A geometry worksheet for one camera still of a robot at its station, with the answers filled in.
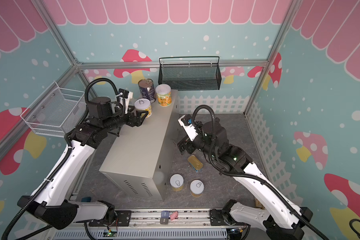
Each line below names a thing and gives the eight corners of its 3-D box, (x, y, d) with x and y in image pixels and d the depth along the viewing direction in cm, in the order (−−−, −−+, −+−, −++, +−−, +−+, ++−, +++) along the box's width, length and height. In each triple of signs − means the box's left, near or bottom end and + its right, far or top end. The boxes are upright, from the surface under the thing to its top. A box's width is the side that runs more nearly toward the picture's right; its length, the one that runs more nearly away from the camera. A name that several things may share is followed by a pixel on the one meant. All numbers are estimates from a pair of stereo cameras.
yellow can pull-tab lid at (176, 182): (170, 191, 85) (169, 187, 80) (170, 177, 90) (170, 173, 85) (183, 191, 85) (183, 187, 80) (183, 177, 90) (183, 173, 85)
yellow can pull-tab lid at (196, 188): (190, 197, 83) (190, 194, 78) (190, 183, 88) (190, 179, 83) (203, 197, 83) (204, 194, 78) (202, 183, 88) (203, 179, 83)
